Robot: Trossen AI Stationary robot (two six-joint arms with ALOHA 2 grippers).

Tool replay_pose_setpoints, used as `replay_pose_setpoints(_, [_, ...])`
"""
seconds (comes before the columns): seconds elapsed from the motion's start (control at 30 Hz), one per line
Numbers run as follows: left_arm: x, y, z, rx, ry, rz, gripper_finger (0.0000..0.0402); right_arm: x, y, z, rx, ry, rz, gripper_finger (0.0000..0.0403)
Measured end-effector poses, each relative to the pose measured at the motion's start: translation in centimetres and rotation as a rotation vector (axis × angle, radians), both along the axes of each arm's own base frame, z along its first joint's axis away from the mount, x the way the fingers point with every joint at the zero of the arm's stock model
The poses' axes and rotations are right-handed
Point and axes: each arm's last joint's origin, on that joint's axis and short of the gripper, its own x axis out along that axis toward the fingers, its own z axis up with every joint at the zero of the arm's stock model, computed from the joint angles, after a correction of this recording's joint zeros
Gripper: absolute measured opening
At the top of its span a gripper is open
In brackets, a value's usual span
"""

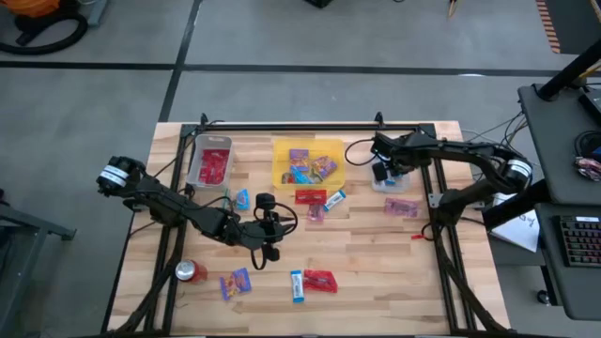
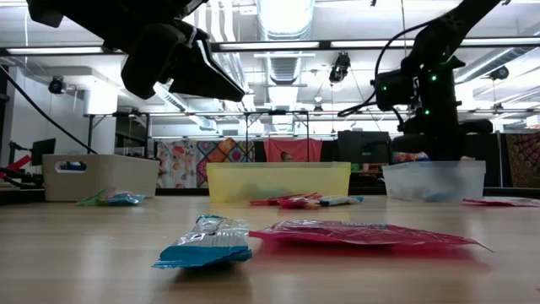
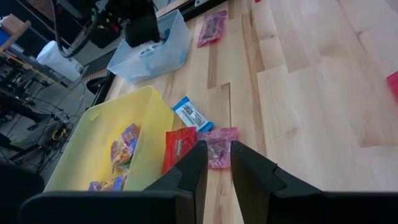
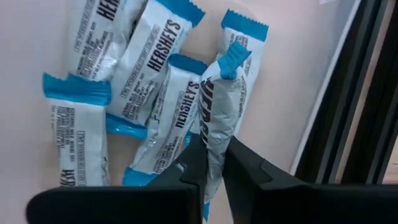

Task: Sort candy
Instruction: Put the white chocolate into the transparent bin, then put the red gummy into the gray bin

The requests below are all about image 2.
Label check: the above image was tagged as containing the orange cloth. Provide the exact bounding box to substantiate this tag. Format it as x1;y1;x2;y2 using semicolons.
263;138;324;164

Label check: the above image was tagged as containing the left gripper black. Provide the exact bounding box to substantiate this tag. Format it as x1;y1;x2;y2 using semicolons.
27;0;246;102

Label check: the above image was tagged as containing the red bar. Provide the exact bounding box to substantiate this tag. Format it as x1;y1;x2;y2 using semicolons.
4;154;33;173

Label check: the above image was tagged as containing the small black monitor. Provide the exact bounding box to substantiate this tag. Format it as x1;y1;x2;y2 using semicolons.
30;138;57;167

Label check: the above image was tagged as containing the yellow plastic bin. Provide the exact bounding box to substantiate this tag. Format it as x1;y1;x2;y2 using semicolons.
205;161;352;204

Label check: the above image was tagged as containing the colourful table clutter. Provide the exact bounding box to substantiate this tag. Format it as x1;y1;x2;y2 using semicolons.
394;151;429;164

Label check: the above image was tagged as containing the pale grey plastic bin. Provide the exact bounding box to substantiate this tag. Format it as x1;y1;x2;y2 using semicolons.
41;154;160;203

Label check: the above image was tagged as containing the green candy stick pack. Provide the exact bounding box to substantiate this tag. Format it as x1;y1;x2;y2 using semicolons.
75;188;111;208

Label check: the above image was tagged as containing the pink clear candy bag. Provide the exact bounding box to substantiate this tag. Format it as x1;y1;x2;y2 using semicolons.
276;196;322;210

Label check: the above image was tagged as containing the ceiling light strip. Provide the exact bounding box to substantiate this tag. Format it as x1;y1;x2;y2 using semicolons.
6;46;105;55
330;40;417;48
219;41;321;51

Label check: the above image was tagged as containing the clear plastic bin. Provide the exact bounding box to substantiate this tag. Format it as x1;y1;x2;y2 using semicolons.
381;160;487;202

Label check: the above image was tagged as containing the black ceiling spotlight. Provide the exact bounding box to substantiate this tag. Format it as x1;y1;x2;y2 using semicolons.
489;65;510;81
327;52;353;92
47;75;68;96

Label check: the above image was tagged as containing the dark patterned rug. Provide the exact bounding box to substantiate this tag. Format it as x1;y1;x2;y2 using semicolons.
505;133;540;189

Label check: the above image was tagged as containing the black aluminium frame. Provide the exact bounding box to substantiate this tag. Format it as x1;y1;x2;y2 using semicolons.
0;38;540;206

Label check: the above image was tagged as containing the large black monitor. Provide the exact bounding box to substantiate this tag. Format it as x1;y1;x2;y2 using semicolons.
337;130;393;165

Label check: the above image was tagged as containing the white ceiling air duct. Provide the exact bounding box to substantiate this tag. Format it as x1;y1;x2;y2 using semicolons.
120;82;217;131

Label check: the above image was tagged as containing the patchwork quilt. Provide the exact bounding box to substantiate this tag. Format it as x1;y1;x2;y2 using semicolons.
196;137;257;189

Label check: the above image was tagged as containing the floral cloth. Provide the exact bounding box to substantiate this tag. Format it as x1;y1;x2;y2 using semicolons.
156;138;199;189

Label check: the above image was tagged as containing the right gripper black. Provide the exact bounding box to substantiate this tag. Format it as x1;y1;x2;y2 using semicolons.
391;54;494;164

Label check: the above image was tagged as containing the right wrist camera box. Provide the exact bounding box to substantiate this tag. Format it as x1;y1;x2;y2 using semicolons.
373;69;419;113

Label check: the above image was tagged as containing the silver ventilation duct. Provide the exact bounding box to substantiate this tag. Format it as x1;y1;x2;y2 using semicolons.
256;0;316;135

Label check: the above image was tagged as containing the black partition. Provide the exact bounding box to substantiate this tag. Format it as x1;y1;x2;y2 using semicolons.
449;133;502;187

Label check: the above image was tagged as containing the black diagonal cable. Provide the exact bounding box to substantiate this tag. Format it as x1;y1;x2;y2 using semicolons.
0;67;97;155

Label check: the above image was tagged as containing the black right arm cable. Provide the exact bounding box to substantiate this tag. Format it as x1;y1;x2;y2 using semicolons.
337;19;435;119

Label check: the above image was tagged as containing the red candy pack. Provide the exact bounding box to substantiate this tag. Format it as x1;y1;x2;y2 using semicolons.
263;218;402;234
248;225;493;253
248;192;322;207

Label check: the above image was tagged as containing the black background table frame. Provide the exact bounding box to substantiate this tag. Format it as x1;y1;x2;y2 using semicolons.
84;109;311;164

